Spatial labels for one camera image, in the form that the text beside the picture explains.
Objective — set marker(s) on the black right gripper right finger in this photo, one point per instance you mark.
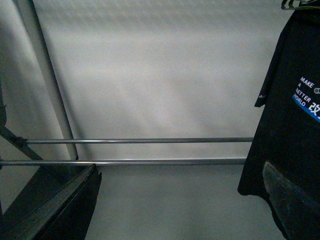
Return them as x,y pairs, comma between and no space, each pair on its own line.
298,213

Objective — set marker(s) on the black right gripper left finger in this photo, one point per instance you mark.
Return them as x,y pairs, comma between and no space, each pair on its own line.
56,204

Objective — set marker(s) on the black printed t-shirt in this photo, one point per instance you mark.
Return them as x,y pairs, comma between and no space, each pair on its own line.
288,133

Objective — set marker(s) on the black clothes hanger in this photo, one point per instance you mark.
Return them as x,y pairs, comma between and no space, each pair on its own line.
292,5

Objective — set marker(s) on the upper horizontal metal rack rod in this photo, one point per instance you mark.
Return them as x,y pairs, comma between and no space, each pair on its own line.
142,140

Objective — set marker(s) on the horizontal metal rack rod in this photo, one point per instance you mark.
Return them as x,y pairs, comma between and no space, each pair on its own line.
142,140
119,162

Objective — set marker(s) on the lower horizontal metal rack rod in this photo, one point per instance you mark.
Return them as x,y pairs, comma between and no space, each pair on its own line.
119,162

